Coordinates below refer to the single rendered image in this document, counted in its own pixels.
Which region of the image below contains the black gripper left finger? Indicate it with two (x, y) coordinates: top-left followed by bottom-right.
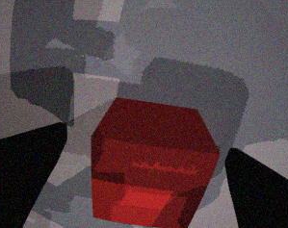
(0, 122), (68, 228)

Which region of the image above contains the red block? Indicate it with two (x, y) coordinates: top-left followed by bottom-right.
(92, 98), (221, 228)

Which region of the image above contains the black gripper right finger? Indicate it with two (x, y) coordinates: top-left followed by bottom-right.
(225, 148), (288, 228)

